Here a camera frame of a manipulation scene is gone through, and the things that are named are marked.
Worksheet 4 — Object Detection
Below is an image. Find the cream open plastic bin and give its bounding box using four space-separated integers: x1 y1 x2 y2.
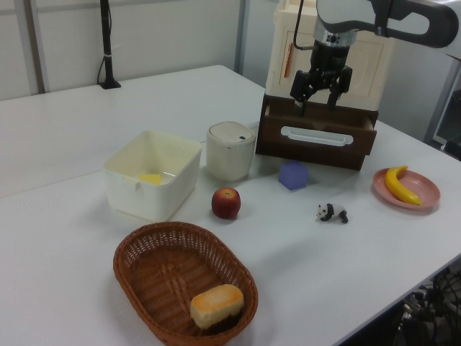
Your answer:
102 130 202 223

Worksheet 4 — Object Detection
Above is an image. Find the red toy apple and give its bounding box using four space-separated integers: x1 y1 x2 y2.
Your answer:
211 187 241 219

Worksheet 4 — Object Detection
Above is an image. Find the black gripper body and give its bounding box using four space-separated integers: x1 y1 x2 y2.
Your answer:
308 40 353 87

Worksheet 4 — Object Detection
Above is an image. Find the purple cube block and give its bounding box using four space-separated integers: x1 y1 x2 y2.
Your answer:
277 160 310 192

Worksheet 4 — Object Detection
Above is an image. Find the cream plastic storage box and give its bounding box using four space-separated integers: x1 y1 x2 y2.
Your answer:
265 0 394 111

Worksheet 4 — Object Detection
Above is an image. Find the brown wicker basket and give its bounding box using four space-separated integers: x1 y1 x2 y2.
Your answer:
113 221 259 346

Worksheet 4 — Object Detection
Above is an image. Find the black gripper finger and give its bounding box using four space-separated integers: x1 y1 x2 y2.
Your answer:
326 66 354 111
290 68 324 118

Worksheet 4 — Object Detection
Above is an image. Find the black stand pole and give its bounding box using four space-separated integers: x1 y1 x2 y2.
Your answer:
99 0 122 90

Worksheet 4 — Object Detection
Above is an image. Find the yellow sponge block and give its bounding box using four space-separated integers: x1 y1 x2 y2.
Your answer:
138 172 162 186

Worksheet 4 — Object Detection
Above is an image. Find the pink round plate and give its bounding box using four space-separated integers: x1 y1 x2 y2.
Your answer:
372 168 442 216

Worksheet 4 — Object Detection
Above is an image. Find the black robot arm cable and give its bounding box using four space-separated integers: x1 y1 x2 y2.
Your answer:
292 0 315 51

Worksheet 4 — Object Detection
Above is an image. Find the toy bread loaf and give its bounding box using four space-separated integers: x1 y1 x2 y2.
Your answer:
189 283 246 335

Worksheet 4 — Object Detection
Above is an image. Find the black cable bundle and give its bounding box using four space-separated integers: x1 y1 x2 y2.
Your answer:
395 266 461 346

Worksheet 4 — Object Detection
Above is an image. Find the small panda toy figure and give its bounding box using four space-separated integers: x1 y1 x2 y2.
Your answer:
315 203 349 224

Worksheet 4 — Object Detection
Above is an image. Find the yellow toy banana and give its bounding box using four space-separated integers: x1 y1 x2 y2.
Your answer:
383 164 423 206

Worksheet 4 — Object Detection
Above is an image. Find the small cream trash can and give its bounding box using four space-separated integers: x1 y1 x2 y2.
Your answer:
205 121 256 182

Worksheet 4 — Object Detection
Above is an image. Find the brown drawer with white handle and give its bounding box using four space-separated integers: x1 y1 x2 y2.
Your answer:
254 104 377 171

